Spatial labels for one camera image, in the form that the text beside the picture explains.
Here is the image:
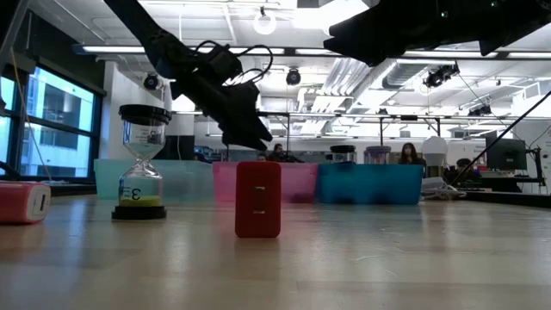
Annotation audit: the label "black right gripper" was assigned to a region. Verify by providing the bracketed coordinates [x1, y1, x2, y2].
[322, 0, 488, 68]

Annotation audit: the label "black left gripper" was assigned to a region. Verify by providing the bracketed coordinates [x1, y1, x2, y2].
[179, 71, 276, 152]

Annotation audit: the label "lavender hourglass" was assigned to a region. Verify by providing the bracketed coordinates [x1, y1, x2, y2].
[363, 145, 393, 165]

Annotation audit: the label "yellow sand hourglass black caps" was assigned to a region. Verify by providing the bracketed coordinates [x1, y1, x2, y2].
[111, 104, 172, 221]

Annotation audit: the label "translucent pink plastic bin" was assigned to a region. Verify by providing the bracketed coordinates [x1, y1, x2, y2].
[212, 161, 319, 204]

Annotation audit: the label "black background box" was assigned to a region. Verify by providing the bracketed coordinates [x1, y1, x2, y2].
[151, 134, 195, 162]

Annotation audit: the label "translucent green plastic bin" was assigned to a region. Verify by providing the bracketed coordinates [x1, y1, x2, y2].
[94, 158, 215, 203]

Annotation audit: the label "blue plastic bin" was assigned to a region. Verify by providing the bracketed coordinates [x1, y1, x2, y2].
[317, 162, 425, 206]

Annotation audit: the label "white light bulb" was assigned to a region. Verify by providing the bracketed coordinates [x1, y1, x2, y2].
[420, 135, 449, 178]

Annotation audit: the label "long ceiling light strip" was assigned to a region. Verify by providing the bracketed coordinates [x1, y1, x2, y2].
[81, 45, 551, 60]

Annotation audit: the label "black computer monitor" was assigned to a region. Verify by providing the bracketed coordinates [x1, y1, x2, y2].
[485, 136, 528, 171]

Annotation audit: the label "large window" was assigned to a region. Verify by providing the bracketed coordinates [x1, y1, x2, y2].
[0, 64, 104, 180]

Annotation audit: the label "pink usb charger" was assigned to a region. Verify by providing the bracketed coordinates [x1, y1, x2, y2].
[0, 180, 52, 225]

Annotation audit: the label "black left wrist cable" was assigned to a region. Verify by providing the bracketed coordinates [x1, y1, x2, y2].
[189, 39, 275, 87]

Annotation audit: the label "black background workbench frame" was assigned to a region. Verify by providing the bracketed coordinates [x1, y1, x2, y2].
[171, 110, 444, 152]

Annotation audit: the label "tall red wall charger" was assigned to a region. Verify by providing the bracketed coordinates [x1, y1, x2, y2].
[234, 161, 282, 239]

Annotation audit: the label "ring-shaped ceiling lamp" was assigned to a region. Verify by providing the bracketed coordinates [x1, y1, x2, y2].
[252, 10, 277, 36]

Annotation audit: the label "white cable bundle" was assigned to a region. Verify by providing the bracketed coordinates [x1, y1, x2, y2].
[419, 175, 468, 202]

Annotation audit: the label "thin black cable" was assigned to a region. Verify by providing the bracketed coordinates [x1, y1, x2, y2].
[449, 90, 551, 184]

